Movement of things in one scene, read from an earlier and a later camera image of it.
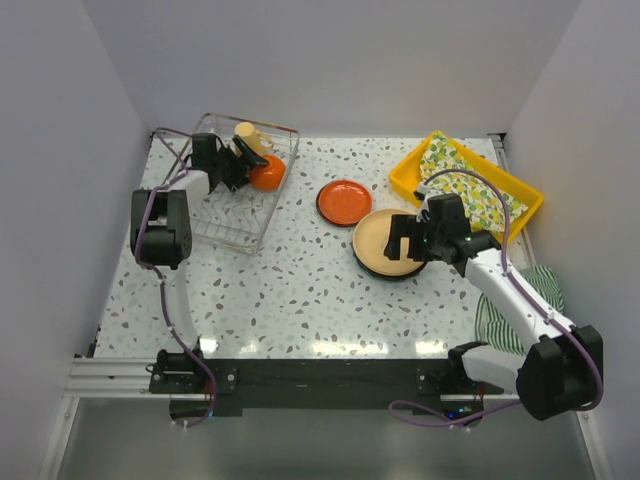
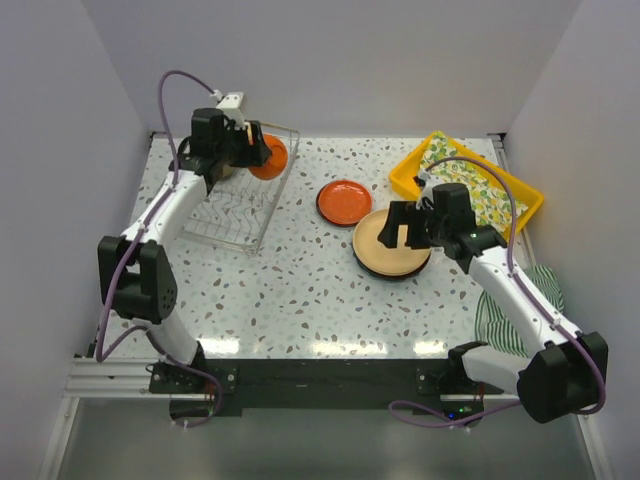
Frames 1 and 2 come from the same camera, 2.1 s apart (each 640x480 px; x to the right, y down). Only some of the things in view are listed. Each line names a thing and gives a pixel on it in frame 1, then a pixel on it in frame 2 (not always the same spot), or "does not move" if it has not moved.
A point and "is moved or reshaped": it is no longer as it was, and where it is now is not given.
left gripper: (240, 178) to (253, 155)
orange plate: (344, 202) does not move
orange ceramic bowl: (267, 178) is moved or reshaped
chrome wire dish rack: (234, 220) does not move
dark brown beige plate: (373, 259) does not move
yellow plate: (371, 238) does not move
